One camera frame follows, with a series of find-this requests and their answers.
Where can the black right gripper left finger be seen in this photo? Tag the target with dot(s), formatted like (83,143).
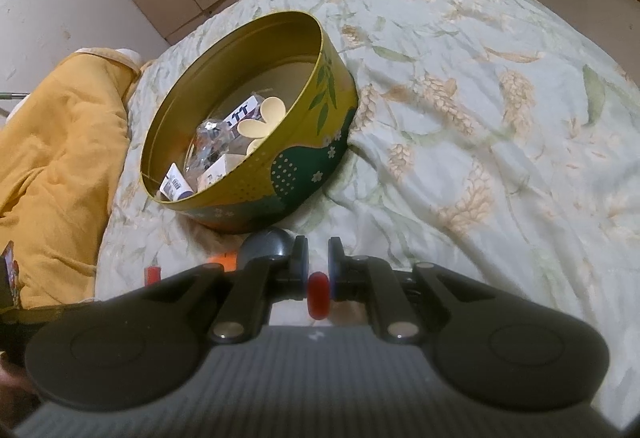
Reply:
(263,280)

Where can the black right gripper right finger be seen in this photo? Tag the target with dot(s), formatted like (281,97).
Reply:
(373,282)

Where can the small red capsule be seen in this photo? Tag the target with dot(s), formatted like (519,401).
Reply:
(318,295)

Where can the orange piece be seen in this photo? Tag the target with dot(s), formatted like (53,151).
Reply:
(226,260)

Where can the pink white tissue pack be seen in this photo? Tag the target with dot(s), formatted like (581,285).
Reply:
(219,169)

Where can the dark grey round case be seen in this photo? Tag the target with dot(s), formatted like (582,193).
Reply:
(273,241)

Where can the small red white item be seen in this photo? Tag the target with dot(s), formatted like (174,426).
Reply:
(152,275)

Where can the white purple small tube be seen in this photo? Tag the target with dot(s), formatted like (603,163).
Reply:
(174,186)

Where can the clear crinkled plastic bag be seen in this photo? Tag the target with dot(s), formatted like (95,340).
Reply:
(212,139)

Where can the round gold green tin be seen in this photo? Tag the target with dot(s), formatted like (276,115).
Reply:
(288,55)

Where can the cream flower-shaped piece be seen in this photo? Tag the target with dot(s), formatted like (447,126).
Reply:
(272,111)

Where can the floral light green bedspread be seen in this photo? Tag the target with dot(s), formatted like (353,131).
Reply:
(491,138)

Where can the phone with patterned case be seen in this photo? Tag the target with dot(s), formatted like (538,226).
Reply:
(9,280)

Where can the yellow quilted blanket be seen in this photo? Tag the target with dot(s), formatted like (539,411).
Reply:
(62,153)

